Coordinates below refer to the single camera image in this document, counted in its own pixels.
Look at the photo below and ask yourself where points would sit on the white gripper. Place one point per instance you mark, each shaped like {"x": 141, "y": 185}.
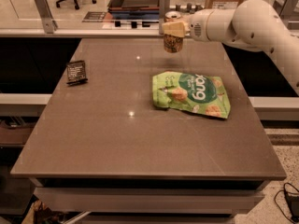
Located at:
{"x": 199, "y": 26}

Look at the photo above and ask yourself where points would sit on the orange soda can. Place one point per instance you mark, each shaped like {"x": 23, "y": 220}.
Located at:
{"x": 173, "y": 44}

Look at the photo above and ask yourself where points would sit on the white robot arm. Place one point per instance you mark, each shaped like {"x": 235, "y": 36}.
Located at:
{"x": 253, "y": 25}

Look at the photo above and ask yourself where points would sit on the dark rxbar chocolate bar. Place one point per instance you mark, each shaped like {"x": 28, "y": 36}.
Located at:
{"x": 76, "y": 72}

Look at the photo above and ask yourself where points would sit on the green snack chip bag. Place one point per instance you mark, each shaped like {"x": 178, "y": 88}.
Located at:
{"x": 197, "y": 94}

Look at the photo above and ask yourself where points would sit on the middle metal glass bracket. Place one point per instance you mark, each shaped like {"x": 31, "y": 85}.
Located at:
{"x": 164, "y": 6}

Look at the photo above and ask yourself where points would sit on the metal glass bracket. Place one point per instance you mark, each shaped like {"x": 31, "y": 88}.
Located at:
{"x": 286, "y": 8}
{"x": 164, "y": 6}
{"x": 48, "y": 22}

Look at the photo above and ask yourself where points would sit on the right metal glass bracket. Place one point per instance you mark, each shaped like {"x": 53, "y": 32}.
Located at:
{"x": 286, "y": 8}

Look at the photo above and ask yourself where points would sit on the left metal glass bracket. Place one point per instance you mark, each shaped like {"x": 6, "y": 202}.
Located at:
{"x": 48, "y": 22}

